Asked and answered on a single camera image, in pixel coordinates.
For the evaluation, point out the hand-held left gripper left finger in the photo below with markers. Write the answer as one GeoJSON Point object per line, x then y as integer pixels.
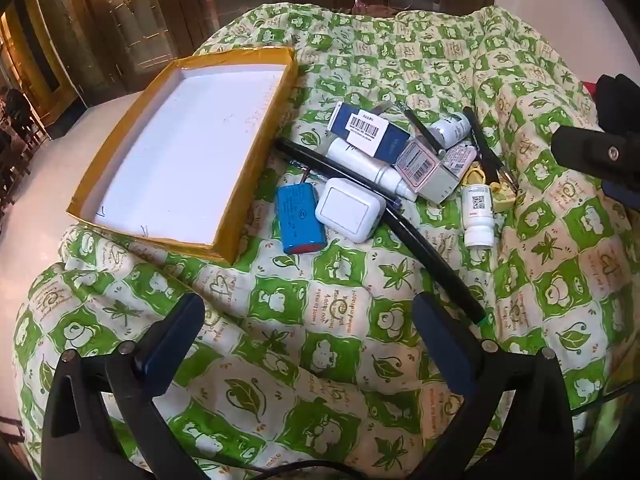
{"type": "Point", "coordinates": [170, 350]}

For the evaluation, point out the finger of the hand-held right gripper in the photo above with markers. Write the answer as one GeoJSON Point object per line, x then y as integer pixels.
{"type": "Point", "coordinates": [620, 102]}
{"type": "Point", "coordinates": [590, 147]}

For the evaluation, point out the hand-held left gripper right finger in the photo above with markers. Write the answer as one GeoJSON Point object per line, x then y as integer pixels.
{"type": "Point", "coordinates": [440, 340]}

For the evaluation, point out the long black pen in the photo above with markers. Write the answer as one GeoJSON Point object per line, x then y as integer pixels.
{"type": "Point", "coordinates": [430, 257]}

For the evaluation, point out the white pill bottle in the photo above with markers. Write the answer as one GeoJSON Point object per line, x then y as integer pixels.
{"type": "Point", "coordinates": [477, 220]}

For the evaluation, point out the small white bottle green label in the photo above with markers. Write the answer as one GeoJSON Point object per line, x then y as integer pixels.
{"type": "Point", "coordinates": [450, 130]}

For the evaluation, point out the white charger plug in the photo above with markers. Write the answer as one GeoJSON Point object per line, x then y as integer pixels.
{"type": "Point", "coordinates": [347, 207]}

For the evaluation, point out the pink grey small box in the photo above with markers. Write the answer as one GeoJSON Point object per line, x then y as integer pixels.
{"type": "Point", "coordinates": [425, 170]}

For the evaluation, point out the blue battery pack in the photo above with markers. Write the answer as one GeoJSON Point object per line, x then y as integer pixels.
{"type": "Point", "coordinates": [300, 220]}

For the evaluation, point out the white spray bottle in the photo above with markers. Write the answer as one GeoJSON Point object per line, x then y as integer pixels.
{"type": "Point", "coordinates": [360, 160]}

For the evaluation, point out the yellow cardboard box tray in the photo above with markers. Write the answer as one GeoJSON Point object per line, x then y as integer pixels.
{"type": "Point", "coordinates": [190, 150]}

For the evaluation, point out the dark blue carton box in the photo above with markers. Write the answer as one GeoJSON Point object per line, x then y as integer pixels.
{"type": "Point", "coordinates": [350, 115]}

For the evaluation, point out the green printed blanket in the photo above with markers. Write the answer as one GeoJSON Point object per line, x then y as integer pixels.
{"type": "Point", "coordinates": [350, 285]}

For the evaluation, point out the thin black pencil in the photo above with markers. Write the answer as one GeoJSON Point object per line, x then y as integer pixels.
{"type": "Point", "coordinates": [425, 132]}

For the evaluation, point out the metal nail file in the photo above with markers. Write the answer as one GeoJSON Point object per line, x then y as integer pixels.
{"type": "Point", "coordinates": [387, 107]}

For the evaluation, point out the dark wooden chair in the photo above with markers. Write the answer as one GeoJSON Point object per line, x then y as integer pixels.
{"type": "Point", "coordinates": [17, 110]}

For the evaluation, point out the wooden wardrobe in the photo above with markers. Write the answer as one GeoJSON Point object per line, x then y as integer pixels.
{"type": "Point", "coordinates": [125, 20]}

